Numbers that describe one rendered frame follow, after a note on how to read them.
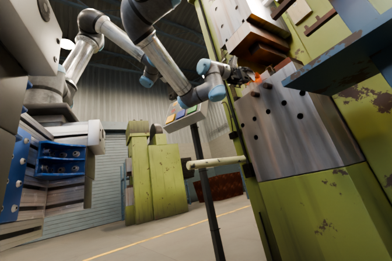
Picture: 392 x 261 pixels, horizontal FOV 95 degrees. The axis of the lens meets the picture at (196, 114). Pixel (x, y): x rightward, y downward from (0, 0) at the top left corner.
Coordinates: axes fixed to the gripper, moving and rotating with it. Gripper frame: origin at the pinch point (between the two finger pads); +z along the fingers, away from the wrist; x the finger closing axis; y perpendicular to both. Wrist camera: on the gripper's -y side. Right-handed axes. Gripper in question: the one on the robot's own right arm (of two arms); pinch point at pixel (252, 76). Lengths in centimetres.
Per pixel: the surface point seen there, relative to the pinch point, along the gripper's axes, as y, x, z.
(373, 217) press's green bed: 69, 22, -2
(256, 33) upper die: -27.4, 7.6, 8.3
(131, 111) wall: -375, -795, 142
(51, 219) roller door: 48, -787, -138
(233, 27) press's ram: -41.1, -2.2, 2.7
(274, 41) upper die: -27.1, 7.6, 25.6
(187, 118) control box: 5, -48, -16
